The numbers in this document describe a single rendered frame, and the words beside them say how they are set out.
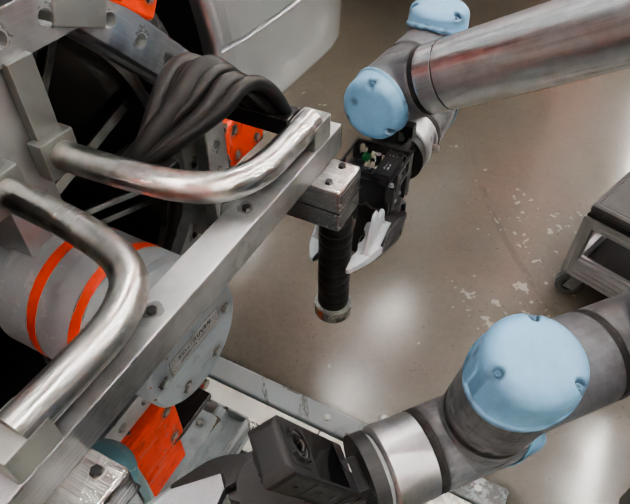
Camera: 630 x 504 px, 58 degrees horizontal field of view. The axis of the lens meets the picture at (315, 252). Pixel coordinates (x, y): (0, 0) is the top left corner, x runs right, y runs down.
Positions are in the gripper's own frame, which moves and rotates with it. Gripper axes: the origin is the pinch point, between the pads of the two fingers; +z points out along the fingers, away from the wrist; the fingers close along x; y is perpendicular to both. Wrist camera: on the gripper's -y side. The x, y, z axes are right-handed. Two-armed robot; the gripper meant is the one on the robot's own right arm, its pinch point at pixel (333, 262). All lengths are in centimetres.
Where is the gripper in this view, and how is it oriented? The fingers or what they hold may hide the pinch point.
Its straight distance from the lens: 62.9
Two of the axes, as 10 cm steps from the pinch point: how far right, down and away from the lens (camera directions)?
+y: -0.1, -7.1, -7.1
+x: 8.9, 3.1, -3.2
